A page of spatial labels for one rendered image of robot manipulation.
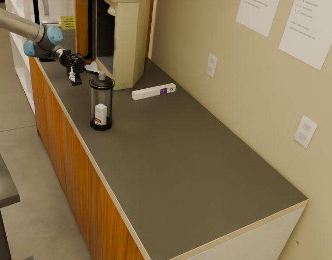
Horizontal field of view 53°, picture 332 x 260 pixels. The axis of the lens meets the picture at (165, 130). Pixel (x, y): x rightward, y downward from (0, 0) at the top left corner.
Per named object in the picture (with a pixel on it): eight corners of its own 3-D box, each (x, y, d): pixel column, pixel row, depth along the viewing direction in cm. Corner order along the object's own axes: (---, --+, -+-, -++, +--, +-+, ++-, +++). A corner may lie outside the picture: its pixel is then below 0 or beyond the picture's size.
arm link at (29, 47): (31, 33, 150) (53, 36, 159) (20, 43, 158) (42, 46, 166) (35, 49, 150) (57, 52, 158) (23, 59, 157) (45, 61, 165)
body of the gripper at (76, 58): (72, 60, 150) (58, 50, 156) (73, 77, 155) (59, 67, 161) (86, 57, 154) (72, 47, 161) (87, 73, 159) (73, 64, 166)
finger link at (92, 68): (103, 65, 154) (83, 61, 154) (102, 76, 157) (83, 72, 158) (105, 62, 156) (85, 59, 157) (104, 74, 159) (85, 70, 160)
